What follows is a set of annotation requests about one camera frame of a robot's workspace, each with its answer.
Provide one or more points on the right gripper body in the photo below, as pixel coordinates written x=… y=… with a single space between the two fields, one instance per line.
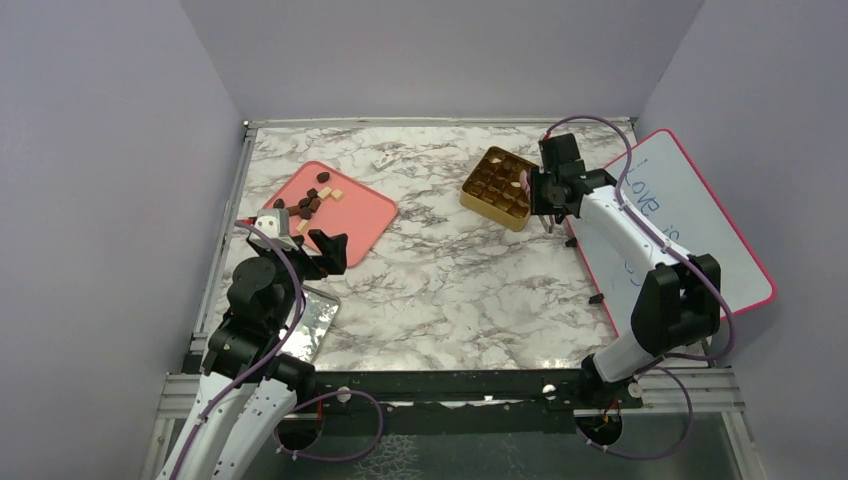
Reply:
x=542 y=195

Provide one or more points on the gold chocolate tin box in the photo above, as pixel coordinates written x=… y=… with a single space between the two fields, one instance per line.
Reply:
x=493 y=189

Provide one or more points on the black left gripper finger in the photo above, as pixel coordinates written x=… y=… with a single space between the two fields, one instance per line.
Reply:
x=332 y=258
x=294 y=245

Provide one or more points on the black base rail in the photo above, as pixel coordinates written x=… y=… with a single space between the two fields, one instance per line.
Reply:
x=362 y=403

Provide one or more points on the pink plastic tray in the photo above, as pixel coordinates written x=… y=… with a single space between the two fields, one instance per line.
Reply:
x=363 y=213

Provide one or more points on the small white card box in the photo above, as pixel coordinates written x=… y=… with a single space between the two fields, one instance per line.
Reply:
x=385 y=161

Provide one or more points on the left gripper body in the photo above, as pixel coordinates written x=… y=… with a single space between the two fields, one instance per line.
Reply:
x=305 y=266

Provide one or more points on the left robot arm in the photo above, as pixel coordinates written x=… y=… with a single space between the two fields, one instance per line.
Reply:
x=248 y=383

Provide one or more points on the pink silicone tongs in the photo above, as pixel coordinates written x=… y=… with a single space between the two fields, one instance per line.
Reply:
x=524 y=181

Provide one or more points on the pink framed whiteboard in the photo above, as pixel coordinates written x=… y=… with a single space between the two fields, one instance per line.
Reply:
x=666 y=187

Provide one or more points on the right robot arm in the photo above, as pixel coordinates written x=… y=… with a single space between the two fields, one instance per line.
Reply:
x=443 y=288

